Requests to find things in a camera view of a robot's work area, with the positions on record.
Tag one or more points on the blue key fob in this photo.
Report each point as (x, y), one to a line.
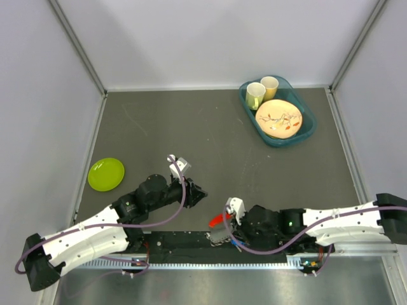
(240, 243)

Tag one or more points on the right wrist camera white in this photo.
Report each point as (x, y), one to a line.
(235, 206)

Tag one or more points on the yellow mug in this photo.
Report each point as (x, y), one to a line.
(271, 85)

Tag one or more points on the cream painted plate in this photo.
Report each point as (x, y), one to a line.
(279, 119)

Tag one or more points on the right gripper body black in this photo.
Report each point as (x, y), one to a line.
(245, 229)

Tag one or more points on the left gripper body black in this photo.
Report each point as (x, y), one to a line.
(187, 194)

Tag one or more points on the green plastic plate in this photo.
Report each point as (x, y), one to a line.
(106, 174)

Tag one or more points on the metal keyring cluster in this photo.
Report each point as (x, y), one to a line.
(219, 243)

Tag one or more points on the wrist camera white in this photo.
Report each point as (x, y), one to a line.
(235, 206)
(178, 167)

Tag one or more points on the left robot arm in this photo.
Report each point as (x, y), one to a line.
(116, 228)

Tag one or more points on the teal plastic tray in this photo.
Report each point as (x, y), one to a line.
(284, 92)

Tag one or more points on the red handled metal key holder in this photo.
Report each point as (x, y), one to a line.
(217, 230)

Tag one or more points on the pale green mug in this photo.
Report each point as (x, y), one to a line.
(255, 93)

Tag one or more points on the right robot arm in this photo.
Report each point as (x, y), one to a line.
(261, 231)

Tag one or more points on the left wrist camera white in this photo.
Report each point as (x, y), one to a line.
(178, 167)

